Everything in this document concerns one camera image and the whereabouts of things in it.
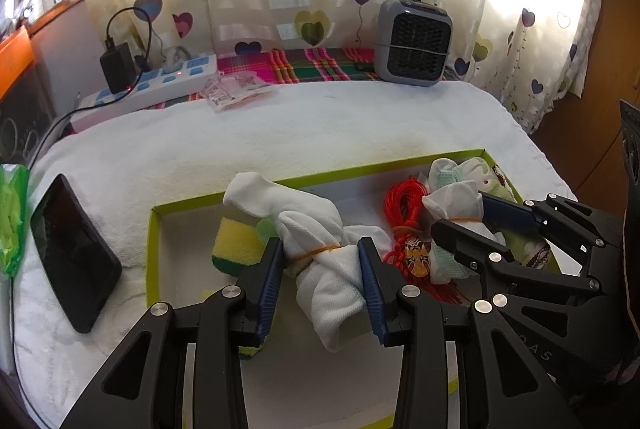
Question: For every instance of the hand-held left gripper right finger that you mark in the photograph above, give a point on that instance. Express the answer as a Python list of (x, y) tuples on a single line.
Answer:
[(372, 294)]

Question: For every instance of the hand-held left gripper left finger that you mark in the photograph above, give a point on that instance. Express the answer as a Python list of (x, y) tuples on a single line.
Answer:
[(265, 294)]

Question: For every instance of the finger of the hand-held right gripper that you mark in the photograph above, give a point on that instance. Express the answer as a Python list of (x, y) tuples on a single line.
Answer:
[(505, 211), (460, 236)]

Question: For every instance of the white green mesh sock bundle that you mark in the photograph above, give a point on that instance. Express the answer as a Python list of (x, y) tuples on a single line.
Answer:
[(455, 204)]

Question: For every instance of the lime green cardboard box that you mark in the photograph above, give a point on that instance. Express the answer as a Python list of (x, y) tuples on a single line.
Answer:
[(185, 239)]

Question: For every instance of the light green rolled cloth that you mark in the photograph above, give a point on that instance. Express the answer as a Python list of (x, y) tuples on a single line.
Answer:
[(517, 238)]

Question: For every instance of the yellow green sponge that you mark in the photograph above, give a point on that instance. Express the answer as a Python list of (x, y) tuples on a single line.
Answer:
[(232, 244)]

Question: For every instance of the wooden wardrobe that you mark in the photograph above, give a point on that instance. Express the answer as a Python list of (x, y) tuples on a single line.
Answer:
[(590, 109)]

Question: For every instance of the black smartphone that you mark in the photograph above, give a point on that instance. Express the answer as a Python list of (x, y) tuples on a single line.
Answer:
[(75, 259)]

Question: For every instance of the grey space heater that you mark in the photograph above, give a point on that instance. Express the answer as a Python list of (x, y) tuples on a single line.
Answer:
[(412, 41)]

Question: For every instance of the clear plastic wrapper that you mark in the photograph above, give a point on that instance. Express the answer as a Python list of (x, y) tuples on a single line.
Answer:
[(232, 89)]

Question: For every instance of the plaid cloth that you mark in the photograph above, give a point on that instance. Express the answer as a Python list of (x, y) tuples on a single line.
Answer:
[(310, 64)]

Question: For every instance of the white blue power strip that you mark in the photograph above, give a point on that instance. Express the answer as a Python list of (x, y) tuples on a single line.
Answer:
[(165, 76)]

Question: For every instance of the green plastic packet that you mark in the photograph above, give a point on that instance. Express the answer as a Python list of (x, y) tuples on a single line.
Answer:
[(12, 219)]

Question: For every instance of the black charger adapter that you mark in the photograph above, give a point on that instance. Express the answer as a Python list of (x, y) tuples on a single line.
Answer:
[(117, 66)]

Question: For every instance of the black patterned panel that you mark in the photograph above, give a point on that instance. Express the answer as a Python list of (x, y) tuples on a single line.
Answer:
[(22, 119)]

